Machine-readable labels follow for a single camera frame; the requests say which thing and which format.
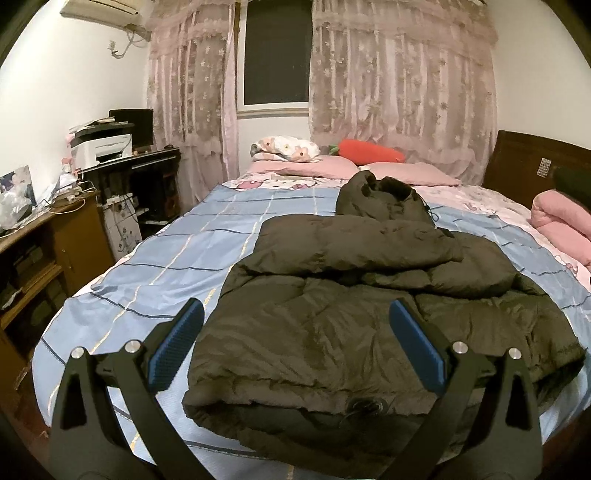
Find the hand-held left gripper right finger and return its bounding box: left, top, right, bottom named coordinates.
left=385, top=298, right=542, bottom=480

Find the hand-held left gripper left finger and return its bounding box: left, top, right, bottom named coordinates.
left=48, top=298, right=206, bottom=480

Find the olive green hooded jacket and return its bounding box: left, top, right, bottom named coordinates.
left=181, top=170, right=587, bottom=467

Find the bed with blue striped cover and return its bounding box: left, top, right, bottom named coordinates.
left=32, top=185, right=591, bottom=480

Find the white cartoon printed box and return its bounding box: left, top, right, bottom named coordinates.
left=102, top=203, right=144, bottom=264

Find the brown wooden cabinet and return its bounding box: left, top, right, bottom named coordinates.
left=0, top=191, right=116, bottom=370

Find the pink pillow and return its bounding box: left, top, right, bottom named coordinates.
left=249, top=154, right=361, bottom=178
left=360, top=161, right=462, bottom=186

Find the black computer desk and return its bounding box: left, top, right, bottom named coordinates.
left=81, top=147, right=182, bottom=232

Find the pink folded quilt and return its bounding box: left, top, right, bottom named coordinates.
left=531, top=189, right=591, bottom=266

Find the orange carrot plush toy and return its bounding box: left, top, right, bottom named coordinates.
left=325, top=138, right=407, bottom=164

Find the white printer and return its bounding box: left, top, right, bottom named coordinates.
left=69, top=122, right=134, bottom=169

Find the white plastic bag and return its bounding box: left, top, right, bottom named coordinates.
left=0, top=191, right=35, bottom=232

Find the dark wooden headboard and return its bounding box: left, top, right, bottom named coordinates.
left=482, top=130, right=591, bottom=208

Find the black computer monitor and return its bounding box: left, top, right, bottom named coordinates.
left=109, top=108, right=154, bottom=151

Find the white floral pillow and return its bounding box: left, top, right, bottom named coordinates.
left=250, top=136, right=321, bottom=163

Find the standing photo print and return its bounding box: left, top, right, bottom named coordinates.
left=0, top=165, right=37, bottom=206

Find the pink lace curtain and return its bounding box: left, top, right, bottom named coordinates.
left=145, top=0, right=238, bottom=217
left=309, top=0, right=499, bottom=185

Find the window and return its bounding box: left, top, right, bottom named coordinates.
left=238, top=0, right=315, bottom=118

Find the white air conditioner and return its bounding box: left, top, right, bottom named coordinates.
left=60, top=0, right=141, bottom=19

